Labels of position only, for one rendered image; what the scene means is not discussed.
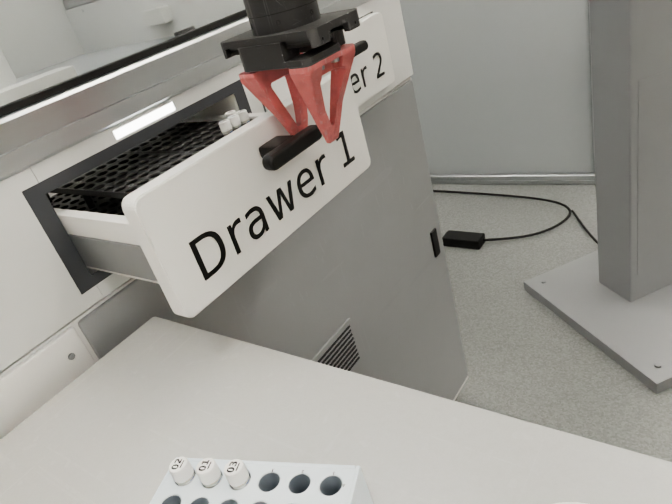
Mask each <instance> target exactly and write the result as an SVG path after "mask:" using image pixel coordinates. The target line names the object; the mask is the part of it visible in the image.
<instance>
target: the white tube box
mask: <svg viewBox="0 0 672 504"><path fill-rule="evenodd" d="M187 459H188V460H189V462H190V464H191V466H192V467H193V470H194V473H195V477H194V479H193V480H192V481H191V482H190V483H189V484H187V485H185V486H179V485H178V484H177V483H176V482H175V480H174V479H173V477H172V476H171V474H170V472H169V470H168V472H167V473H166V475H165V477H164V479H163V480H162V482H161V484H160V486H159V487H158V489H157V491H156V493H155V494H154V496H153V498H152V500H151V501H150V503H149V504H373V501H372V498H371V495H370V493H369V490H368V487H367V484H366V481H365V478H364V476H363V473H362V470H361V467H360V466H355V465H335V464H313V463H290V462H268V461H246V460H242V461H243V462H244V464H245V466H246V468H247V470H248V473H249V476H250V482H249V483H248V485H247V486H245V487H244V488H242V489H240V490H234V489H233V487H231V485H230V484H229V482H228V480H227V478H226V477H225V475H224V468H225V465H226V464H227V463H228V462H229V461H231V460H224V459H214V460H215V461H216V463H217V465H218V467H219V469H220V471H221V475H222V479H221V481H220V482H219V483H218V484H217V485H216V486H214V487H212V488H206V487H205V486H204V485H203V483H202V482H201V481H200V479H199V477H198V475H197V474H196V466H197V464H198V463H199V462H200V461H201V460H203V459H202V458H187Z"/></svg>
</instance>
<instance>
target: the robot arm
mask: <svg viewBox="0 0 672 504"><path fill-rule="evenodd" d="M243 3H244V6H245V9H246V13H247V16H248V19H249V23H250V26H251V30H249V31H246V32H244V33H242V34H239V35H237V36H234V37H232V38H230V39H227V40H225V41H222V42H221V43H220V44H221V47H222V50H223V53H224V56H225V59H228V58H231V57H233V56H235V55H240V59H241V62H242V65H243V68H244V72H242V73H240V74H239V78H240V81H241V83H242V84H243V85H244V86H245V87H246V88H247V89H248V90H249V91H250V92H251V93H252V94H253V95H254V96H255V97H256V98H257V99H258V100H259V101H260V102H261V103H262V104H263V105H264V106H265V107H266V108H267V109H268V110H269V111H270V112H271V113H272V114H273V115H274V116H275V117H276V118H277V119H278V120H279V122H280V123H281V124H282V125H283V127H284V128H285V129H286V130H287V131H288V133H289V134H290V135H295V134H297V133H298V132H300V131H301V130H303V129H304V128H306V127H307V126H308V112H307V108H308V110H309V112H310V114H311V115H312V117H313V119H314V121H315V123H316V125H317V127H318V129H319V130H320V132H321V134H322V135H323V137H324V139H325V140H326V142H327V143H332V142H333V141H335V140H336V139H337V138H338V137H339V131H340V122H341V113H342V105H343V98H344V94H345V90H346V86H347V83H348V79H349V75H350V71H351V67H352V63H353V60H354V56H355V52H356V51H355V46H354V44H353V43H350V44H345V43H346V42H345V37H344V33H343V29H344V31H345V32H347V31H351V30H353V29H355V28H357V27H359V26H360V21H359V16H358V11H357V8H353V9H347V10H341V11H335V12H329V13H323V14H320V10H319V6H318V2H317V0H243ZM303 52H305V53H303ZM329 71H331V82H330V120H329V118H328V115H327V113H326V110H325V105H324V100H323V95H322V90H321V80H322V75H324V74H326V73H328V72H329ZM284 76H285V78H286V81H287V85H288V88H289V92H290V95H291V98H292V102H293V106H294V112H295V118H296V122H295V121H294V120H293V118H292V117H291V115H290V114H289V112H288V111H287V109H286V108H285V106H284V105H283V103H282V102H281V101H280V99H279V98H278V96H277V95H276V93H275V92H274V90H273V89H272V87H271V84H272V82H274V81H276V80H278V79H280V78H282V77H284Z"/></svg>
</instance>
